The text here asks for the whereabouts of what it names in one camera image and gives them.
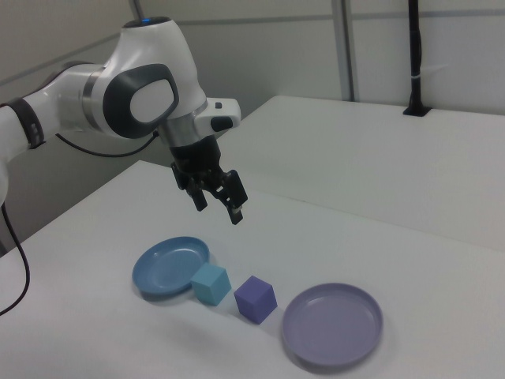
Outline blue plate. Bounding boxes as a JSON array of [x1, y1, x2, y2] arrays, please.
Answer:
[[131, 235, 211, 298]]

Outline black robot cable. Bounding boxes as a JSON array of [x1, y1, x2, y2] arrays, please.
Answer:
[[0, 132, 161, 317]]

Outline purple cube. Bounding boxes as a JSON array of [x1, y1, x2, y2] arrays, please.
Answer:
[[234, 275, 279, 325]]

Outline grey partition post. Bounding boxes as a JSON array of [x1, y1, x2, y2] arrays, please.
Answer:
[[330, 0, 356, 102]]

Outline purple plate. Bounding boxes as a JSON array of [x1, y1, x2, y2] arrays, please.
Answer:
[[280, 282, 384, 367]]

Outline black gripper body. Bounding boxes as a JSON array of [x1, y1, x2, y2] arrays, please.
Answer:
[[168, 136, 223, 175]]

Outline light blue cube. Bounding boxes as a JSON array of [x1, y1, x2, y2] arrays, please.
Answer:
[[190, 263, 232, 307]]

